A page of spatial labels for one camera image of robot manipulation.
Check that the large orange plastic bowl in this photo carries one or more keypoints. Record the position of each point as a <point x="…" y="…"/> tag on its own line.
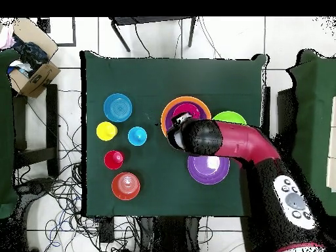
<point x="162" y="120"/>

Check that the pile of clothes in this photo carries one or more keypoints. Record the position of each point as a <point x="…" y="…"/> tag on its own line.
<point x="31" y="55"/>

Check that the blue plastic bowl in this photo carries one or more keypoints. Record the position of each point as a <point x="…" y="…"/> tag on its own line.
<point x="117" y="107"/>

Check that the blue plastic cup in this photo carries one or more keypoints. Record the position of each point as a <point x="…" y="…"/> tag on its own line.
<point x="137" y="136"/>

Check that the black floor frame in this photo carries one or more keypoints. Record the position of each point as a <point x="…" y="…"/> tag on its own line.
<point x="43" y="25"/>

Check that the purple plastic bowl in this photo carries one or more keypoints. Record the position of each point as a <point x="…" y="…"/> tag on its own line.
<point x="169" y="115"/>
<point x="207" y="170"/>

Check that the green cloth covered table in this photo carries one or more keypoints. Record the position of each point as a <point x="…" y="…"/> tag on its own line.
<point x="315" y="118"/>
<point x="6" y="131"/>

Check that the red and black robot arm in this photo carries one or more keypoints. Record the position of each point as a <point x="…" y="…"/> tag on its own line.
<point x="241" y="141"/>

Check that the yellow plastic cup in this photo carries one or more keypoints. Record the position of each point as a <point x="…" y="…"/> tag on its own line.
<point x="106" y="131"/>

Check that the black stand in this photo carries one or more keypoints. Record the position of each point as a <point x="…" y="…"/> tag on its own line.
<point x="286" y="113"/>

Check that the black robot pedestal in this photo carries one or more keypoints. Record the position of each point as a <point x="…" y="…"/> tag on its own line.
<point x="170" y="236"/>

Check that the black floor device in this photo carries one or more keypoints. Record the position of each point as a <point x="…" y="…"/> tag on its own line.
<point x="39" y="185"/>

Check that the cardboard box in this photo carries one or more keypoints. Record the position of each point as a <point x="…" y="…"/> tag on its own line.
<point x="39" y="78"/>

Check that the white panel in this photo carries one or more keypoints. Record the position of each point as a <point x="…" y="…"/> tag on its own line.
<point x="332" y="170"/>

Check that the black metal frame table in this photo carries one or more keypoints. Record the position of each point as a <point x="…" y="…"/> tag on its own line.
<point x="152" y="20"/>

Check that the dark green tablecloth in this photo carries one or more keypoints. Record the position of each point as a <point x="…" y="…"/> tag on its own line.
<point x="170" y="76"/>

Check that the red plastic cup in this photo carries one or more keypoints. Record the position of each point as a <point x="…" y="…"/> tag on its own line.
<point x="113" y="160"/>

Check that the green plastic bowl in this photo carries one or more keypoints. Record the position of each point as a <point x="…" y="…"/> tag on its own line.
<point x="229" y="116"/>

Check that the black power brick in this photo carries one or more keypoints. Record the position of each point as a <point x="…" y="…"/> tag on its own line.
<point x="106" y="231"/>

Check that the small red-orange plastic bowl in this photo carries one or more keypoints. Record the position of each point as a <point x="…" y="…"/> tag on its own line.
<point x="126" y="186"/>

